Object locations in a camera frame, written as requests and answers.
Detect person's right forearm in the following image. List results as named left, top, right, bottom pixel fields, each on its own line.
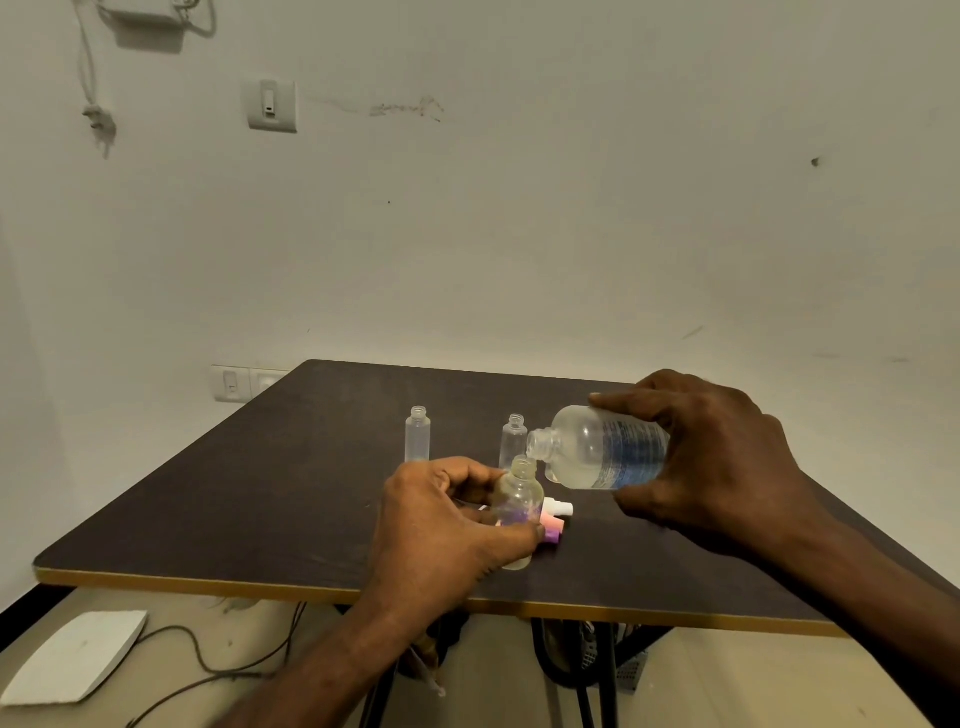
left=757, top=480, right=960, bottom=728

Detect person's left forearm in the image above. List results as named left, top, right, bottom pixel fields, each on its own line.
left=216, top=600, right=423, bottom=728

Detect small tall clear bottle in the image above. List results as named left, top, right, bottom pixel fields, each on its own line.
left=498, top=413, right=529, bottom=471
left=405, top=405, right=432, bottom=464

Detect person's left hand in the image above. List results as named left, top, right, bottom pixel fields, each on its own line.
left=372, top=456, right=546, bottom=625

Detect black table frame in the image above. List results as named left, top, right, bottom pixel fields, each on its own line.
left=360, top=611, right=676, bottom=728

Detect white router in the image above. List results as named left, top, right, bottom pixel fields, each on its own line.
left=0, top=609, right=149, bottom=708

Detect black floor cables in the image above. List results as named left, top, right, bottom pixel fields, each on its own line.
left=123, top=602, right=309, bottom=728

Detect person's right hand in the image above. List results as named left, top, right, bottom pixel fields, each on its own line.
left=588, top=369, right=820, bottom=560

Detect white wall socket plate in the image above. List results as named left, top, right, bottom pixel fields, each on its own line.
left=211, top=365, right=290, bottom=405

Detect small round clear bottle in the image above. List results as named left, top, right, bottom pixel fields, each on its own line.
left=491, top=455, right=546, bottom=573

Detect white wall switch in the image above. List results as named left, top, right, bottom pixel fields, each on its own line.
left=241, top=75, right=299, bottom=135

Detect large clear water bottle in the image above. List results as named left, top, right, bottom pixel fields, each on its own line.
left=525, top=405, right=671, bottom=492

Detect white wall-mounted adapter box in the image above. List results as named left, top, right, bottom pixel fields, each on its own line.
left=96, top=0, right=189, bottom=55

